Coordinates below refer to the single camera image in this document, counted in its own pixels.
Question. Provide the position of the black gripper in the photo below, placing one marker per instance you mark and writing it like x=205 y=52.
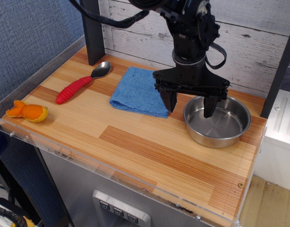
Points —
x=194 y=79

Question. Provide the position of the stainless steel pot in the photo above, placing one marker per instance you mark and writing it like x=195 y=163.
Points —
x=229 y=122

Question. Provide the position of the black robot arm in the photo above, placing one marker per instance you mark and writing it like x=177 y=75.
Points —
x=193 y=29

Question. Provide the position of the blue folded cloth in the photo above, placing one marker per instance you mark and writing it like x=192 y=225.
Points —
x=136 y=93

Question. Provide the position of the clear acrylic table guard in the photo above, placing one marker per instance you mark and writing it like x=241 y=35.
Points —
x=154 y=156

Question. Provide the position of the white ribbed appliance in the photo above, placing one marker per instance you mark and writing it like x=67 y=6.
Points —
x=273 y=160

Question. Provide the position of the silver control panel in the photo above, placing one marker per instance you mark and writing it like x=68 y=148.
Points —
x=121 y=209

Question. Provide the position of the stainless steel cabinet front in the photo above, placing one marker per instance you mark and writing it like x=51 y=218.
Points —
x=76 y=186

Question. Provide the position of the orange plush fish toy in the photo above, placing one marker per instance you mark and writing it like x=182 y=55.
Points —
x=32 y=113

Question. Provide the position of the yellow black object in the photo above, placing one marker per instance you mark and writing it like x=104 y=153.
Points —
x=16 y=219

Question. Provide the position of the red handled metal spoon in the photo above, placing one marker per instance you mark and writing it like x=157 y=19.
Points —
x=100 y=71

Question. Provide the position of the right dark vertical post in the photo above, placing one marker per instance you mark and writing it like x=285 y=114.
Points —
x=277 y=81

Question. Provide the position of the dark vertical post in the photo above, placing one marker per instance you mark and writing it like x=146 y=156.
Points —
x=93 y=32
x=277 y=81

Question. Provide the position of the left dark vertical post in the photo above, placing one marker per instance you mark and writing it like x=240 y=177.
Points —
x=93 y=32

